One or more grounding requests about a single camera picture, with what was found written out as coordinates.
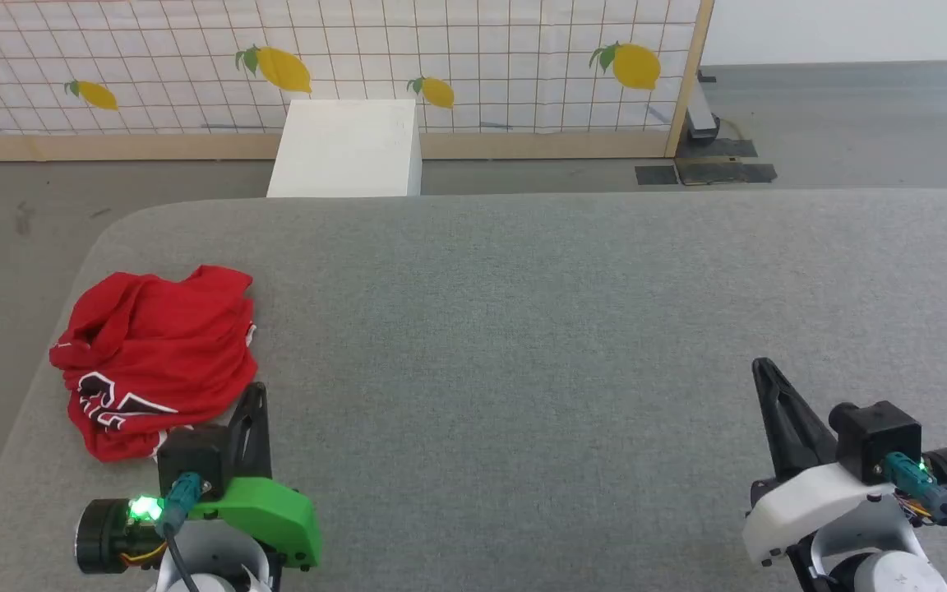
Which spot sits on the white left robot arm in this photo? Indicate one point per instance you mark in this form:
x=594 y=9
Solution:
x=219 y=559

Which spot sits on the white box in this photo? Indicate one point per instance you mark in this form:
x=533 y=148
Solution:
x=346 y=152

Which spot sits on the red and white jersey shirt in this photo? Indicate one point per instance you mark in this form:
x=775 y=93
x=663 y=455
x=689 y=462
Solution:
x=169 y=345

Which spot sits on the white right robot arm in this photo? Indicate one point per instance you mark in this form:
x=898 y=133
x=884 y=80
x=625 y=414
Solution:
x=884 y=567

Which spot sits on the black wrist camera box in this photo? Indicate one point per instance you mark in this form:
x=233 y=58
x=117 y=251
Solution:
x=192 y=460
x=880 y=436

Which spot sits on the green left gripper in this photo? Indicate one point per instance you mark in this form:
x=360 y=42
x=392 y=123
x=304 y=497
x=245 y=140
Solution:
x=272 y=510

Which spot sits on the metal screen foot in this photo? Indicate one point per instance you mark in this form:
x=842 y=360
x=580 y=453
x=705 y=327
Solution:
x=699 y=111

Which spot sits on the small black floor tape patch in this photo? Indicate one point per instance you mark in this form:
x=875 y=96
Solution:
x=656 y=175

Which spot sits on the lemon print partition screen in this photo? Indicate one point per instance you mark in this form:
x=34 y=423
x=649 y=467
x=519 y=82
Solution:
x=441 y=49

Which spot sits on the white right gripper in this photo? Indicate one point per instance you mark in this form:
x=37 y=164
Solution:
x=810 y=510

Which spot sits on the large black floor tape patch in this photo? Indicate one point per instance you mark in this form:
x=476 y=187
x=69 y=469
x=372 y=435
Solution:
x=724 y=168

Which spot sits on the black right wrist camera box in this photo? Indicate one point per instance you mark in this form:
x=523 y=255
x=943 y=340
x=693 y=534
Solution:
x=880 y=436

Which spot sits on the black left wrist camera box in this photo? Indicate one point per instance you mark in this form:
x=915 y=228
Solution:
x=192 y=460

